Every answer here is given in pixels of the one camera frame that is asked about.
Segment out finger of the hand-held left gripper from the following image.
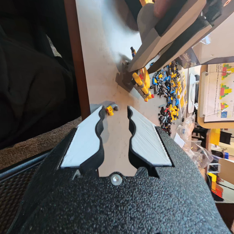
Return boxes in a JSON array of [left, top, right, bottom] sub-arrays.
[[127, 13, 211, 72], [147, 24, 214, 74]]

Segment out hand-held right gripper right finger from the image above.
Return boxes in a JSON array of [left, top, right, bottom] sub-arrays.
[[127, 105, 173, 167]]

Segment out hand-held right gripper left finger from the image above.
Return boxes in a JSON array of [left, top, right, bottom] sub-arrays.
[[60, 106, 106, 168]]

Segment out yellow panel vehicle assembly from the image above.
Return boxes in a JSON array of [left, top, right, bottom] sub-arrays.
[[115, 47, 155, 102]]

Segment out grey elbow pipe yellow ring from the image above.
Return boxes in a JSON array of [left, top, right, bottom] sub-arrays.
[[105, 104, 120, 117]]

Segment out grey desk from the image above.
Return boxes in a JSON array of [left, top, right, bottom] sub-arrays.
[[64, 0, 207, 178]]

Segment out person's left hand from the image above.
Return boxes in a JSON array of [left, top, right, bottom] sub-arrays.
[[153, 0, 171, 18]]

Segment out small clear plastic bag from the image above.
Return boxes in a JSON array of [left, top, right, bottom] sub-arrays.
[[176, 117, 195, 136]]

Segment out pile of small building pieces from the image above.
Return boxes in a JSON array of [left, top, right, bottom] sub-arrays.
[[149, 61, 182, 137]]

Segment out white flat device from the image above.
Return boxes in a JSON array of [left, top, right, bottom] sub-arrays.
[[187, 73, 197, 114]]

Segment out yellow black sticker sheet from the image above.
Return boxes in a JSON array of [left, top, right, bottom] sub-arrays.
[[178, 67, 189, 118]]

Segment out printed building-blocks poster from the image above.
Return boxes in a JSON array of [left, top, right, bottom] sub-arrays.
[[197, 62, 234, 129]]

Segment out coloured storage bins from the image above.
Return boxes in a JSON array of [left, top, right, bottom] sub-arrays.
[[207, 171, 224, 202]]

